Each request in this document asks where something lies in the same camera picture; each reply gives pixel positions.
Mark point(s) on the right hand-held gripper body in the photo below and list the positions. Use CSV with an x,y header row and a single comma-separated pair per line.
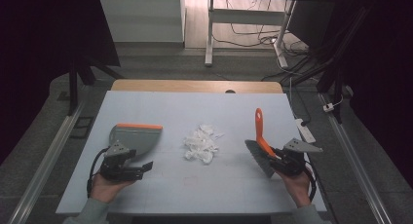
x,y
290,162

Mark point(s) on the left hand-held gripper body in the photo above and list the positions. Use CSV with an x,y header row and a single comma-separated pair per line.
x,y
113,167

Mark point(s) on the grey dustpan with orange edge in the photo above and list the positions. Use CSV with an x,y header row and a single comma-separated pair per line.
x,y
139,138

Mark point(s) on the pile of white paper scraps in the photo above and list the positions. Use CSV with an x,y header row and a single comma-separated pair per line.
x,y
199,144

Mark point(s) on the person's left hand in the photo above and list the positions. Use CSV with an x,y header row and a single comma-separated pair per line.
x,y
105,190

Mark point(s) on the person's right hand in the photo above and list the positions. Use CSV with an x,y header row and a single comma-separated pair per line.
x,y
298,188

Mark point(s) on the white power strip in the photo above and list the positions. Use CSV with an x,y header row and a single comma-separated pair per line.
x,y
305,131

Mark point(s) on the black floor plate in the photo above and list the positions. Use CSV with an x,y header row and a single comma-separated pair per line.
x,y
82,127

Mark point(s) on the light blue table board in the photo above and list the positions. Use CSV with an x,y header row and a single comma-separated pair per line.
x,y
201,191

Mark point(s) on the black tripod stand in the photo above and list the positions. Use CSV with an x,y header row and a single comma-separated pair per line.
x,y
74,87

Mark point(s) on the wooden table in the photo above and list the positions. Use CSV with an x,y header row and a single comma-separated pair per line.
x,y
181,86

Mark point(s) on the black metal stand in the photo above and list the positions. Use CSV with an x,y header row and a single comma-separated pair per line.
x,y
334,68

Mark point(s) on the white cabinet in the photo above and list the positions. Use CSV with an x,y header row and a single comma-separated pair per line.
x,y
142,19

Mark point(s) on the aluminium rail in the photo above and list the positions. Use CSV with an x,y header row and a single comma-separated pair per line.
x,y
354,165
45,165

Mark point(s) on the white desk frame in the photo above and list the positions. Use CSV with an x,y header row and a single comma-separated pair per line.
x,y
246,17

